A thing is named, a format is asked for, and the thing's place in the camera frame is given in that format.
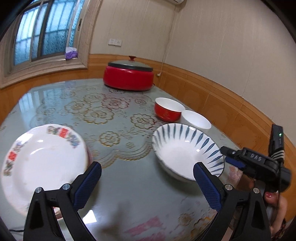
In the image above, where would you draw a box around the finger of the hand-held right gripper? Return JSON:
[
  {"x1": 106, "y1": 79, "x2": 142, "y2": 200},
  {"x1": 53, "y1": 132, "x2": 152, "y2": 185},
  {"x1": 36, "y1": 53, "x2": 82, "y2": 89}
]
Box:
[
  {"x1": 220, "y1": 146, "x2": 279, "y2": 173},
  {"x1": 225, "y1": 156, "x2": 255, "y2": 179}
]

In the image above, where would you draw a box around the grey pot lid red knob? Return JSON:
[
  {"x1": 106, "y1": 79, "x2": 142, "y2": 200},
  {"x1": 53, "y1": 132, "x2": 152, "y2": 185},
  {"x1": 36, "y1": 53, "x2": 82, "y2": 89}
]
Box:
[{"x1": 108, "y1": 56, "x2": 153, "y2": 72}]

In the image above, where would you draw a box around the purple tissue box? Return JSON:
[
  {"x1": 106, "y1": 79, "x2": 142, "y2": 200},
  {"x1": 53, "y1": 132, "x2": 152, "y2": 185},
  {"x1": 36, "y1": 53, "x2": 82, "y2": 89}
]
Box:
[{"x1": 65, "y1": 47, "x2": 78, "y2": 60}]

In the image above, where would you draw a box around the white power cable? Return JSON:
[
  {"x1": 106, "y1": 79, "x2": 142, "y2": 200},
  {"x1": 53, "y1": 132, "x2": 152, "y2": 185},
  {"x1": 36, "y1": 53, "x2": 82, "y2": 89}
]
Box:
[{"x1": 157, "y1": 3, "x2": 179, "y2": 77}]

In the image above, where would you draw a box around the red bowl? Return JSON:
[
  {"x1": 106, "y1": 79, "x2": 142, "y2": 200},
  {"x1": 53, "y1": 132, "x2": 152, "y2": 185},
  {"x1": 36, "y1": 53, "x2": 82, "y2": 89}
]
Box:
[{"x1": 154, "y1": 97, "x2": 186, "y2": 122}]

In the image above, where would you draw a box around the plain white bowl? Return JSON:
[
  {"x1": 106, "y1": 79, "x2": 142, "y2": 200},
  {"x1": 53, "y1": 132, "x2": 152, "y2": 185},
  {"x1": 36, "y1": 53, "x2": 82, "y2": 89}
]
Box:
[{"x1": 181, "y1": 110, "x2": 212, "y2": 130}]

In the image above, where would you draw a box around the blue striped white bowl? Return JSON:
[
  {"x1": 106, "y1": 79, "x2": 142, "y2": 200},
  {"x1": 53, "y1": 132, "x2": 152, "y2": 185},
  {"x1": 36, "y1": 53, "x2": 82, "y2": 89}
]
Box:
[{"x1": 151, "y1": 123, "x2": 225, "y2": 181}]

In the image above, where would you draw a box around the white plate red blue pattern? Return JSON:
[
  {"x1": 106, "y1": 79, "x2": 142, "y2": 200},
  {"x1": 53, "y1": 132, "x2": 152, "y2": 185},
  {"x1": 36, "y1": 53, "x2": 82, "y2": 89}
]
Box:
[{"x1": 1, "y1": 123, "x2": 93, "y2": 216}]

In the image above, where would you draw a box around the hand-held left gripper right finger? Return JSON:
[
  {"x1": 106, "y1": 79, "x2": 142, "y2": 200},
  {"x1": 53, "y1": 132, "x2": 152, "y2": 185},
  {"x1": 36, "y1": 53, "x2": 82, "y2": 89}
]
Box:
[{"x1": 193, "y1": 162, "x2": 271, "y2": 241}]

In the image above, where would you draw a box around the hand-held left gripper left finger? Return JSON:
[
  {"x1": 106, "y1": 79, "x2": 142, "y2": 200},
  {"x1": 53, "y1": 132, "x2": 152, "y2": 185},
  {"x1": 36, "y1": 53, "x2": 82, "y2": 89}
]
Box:
[{"x1": 23, "y1": 161, "x2": 102, "y2": 241}]

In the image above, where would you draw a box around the red electric pot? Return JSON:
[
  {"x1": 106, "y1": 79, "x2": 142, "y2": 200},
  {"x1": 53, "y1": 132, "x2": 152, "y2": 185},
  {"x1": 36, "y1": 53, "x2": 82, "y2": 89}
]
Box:
[{"x1": 103, "y1": 65, "x2": 155, "y2": 91}]

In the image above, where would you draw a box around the person's patterned clothing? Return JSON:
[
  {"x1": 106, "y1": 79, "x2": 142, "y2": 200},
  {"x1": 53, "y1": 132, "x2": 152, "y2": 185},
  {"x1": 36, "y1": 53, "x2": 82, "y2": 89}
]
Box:
[{"x1": 272, "y1": 218, "x2": 289, "y2": 240}]

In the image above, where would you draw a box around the person's right hand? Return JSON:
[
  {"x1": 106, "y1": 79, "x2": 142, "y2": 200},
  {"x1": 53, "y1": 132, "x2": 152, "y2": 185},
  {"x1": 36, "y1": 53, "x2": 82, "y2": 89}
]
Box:
[{"x1": 264, "y1": 192, "x2": 287, "y2": 233}]

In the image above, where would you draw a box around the lace floral table mat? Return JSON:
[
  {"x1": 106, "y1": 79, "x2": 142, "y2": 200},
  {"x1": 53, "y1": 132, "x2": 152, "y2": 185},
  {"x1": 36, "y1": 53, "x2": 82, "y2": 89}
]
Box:
[{"x1": 30, "y1": 85, "x2": 167, "y2": 168}]

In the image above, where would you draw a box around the barred window stone frame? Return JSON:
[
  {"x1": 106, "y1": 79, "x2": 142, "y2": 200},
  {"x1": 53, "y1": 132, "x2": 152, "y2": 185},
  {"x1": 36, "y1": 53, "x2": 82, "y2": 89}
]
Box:
[{"x1": 0, "y1": 0, "x2": 101, "y2": 90}]

